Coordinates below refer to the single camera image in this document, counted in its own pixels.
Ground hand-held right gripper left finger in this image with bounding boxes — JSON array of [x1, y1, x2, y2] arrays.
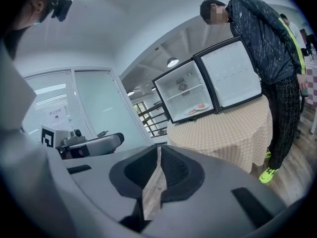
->
[[108, 144, 159, 234]]

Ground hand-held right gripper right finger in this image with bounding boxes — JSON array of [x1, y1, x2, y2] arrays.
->
[[160, 144, 206, 203]]

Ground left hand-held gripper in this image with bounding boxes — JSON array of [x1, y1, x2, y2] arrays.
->
[[40, 125, 125, 159]]

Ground black mini fridge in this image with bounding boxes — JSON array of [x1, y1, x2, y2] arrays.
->
[[151, 36, 264, 124]]

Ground frosted glass door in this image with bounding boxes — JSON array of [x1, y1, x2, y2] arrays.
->
[[73, 68, 152, 146]]

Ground black framed window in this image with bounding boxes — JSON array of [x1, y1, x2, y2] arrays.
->
[[133, 102, 150, 120]]

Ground white paper sign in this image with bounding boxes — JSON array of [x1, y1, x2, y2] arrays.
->
[[45, 105, 69, 129]]

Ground white window blinds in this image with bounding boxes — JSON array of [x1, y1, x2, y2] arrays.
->
[[22, 69, 93, 139]]

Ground table with red checked cloth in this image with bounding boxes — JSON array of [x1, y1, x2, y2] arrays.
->
[[300, 55, 317, 107]]

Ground black railing with wooden rail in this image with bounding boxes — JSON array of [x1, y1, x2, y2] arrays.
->
[[137, 100, 172, 137]]

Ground black head camera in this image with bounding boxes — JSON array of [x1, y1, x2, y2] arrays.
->
[[51, 0, 73, 22]]

